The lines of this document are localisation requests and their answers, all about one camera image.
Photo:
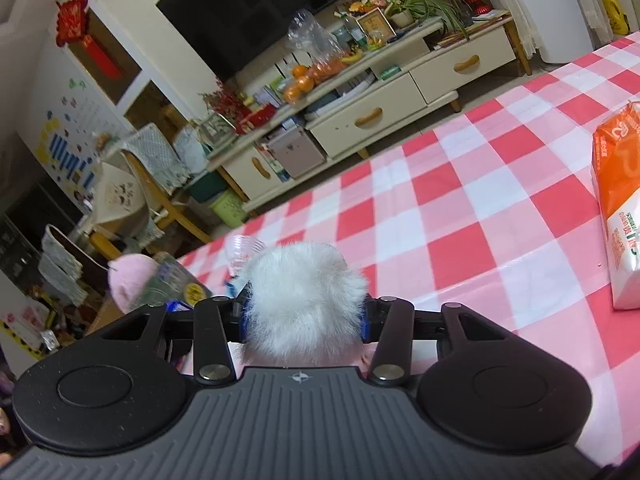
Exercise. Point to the green potted plant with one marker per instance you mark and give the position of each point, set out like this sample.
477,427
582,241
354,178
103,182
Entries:
415,10

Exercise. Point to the white lace cloth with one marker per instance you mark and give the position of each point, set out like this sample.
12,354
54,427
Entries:
157,155

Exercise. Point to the black television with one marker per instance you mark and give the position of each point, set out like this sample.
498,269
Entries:
260,10

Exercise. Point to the red knot decoration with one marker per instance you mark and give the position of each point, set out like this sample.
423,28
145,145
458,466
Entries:
80,25

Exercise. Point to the cream television cabinet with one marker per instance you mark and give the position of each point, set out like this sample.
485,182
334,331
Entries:
370,105

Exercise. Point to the pink plush toy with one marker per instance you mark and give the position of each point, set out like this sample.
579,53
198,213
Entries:
130,280

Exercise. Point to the white standing air conditioner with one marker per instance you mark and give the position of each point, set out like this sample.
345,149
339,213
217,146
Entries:
555,10

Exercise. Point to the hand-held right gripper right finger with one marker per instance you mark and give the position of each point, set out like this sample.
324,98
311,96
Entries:
365,325

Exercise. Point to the red berry branch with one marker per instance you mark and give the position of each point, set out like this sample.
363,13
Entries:
222,100

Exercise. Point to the white woven basket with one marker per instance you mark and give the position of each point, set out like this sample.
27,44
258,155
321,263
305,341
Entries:
62,265

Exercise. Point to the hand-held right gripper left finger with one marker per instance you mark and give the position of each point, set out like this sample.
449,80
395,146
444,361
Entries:
244,327

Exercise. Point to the wall poster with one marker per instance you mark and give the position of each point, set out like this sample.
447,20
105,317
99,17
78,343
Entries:
75,145

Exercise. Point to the white shuttlecock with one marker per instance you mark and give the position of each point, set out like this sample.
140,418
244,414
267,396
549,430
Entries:
242,250

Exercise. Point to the clear plastic bag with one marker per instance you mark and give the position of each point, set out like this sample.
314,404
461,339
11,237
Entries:
312,35

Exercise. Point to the white fluffy plush toy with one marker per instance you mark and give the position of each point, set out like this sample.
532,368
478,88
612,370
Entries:
305,305

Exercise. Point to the silver case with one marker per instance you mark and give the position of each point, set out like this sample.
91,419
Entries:
297,152

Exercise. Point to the yellow jug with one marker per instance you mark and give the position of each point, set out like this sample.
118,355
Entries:
614,12

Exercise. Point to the small green box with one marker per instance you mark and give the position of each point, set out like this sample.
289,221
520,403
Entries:
391,72

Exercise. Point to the green printed cardboard box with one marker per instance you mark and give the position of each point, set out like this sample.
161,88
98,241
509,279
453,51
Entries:
170,285

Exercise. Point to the wooden picture frame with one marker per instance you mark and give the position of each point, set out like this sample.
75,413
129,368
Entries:
375,25

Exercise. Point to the dark green bin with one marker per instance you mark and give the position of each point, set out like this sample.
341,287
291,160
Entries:
205,185

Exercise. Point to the wooden chair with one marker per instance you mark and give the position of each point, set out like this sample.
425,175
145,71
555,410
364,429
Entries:
170,210

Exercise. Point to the pile of oranges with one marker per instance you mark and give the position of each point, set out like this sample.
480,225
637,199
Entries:
310,77

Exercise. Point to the blue tissue pack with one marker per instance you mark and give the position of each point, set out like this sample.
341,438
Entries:
177,305

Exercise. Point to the white framed lantern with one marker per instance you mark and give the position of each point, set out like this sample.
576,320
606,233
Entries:
217,130

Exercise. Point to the red flat box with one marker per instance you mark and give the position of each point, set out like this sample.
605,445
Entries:
257,117

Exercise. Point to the light green bin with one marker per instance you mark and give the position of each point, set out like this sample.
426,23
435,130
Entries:
227,210

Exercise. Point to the pink checkered tablecloth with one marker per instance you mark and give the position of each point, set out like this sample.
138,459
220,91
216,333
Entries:
475,185

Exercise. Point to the person's purple clothing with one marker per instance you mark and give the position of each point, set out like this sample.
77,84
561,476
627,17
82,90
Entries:
5,382

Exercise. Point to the orange tissue package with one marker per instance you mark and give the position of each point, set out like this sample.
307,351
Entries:
622,200

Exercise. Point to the yellow banana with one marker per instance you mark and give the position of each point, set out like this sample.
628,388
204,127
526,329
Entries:
351,57

